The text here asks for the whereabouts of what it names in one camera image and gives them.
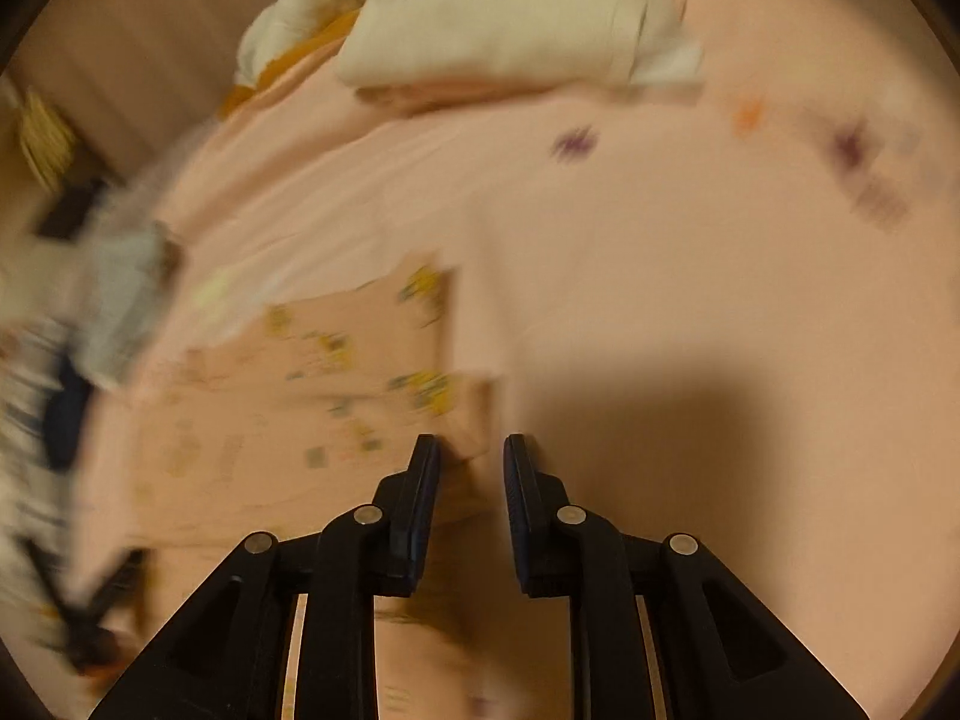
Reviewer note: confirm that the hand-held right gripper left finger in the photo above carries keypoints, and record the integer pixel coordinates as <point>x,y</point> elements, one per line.
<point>418,495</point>

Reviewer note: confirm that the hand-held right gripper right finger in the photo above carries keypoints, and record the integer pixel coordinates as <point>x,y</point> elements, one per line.
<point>519,510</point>

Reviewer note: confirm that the pink cartoon print sweatshirt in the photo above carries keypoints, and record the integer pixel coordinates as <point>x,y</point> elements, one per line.
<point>337,390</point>

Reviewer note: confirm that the pink printed bed sheet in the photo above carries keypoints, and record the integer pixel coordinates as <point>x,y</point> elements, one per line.
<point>637,277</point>

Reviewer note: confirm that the grey cloth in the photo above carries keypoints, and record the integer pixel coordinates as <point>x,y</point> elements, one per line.
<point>127,300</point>

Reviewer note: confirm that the navy cloth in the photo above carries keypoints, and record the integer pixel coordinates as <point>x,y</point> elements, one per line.
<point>66,412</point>

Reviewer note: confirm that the plaid cloth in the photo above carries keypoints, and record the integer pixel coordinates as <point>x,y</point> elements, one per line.
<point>30,405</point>

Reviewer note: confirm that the dark brown cloth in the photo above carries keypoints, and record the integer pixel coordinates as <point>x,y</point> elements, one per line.
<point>69,210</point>

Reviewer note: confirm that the cream cloth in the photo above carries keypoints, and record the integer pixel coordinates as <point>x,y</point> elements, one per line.
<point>487,22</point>

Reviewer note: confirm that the white and yellow cloth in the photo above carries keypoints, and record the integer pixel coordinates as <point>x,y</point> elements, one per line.
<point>292,22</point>

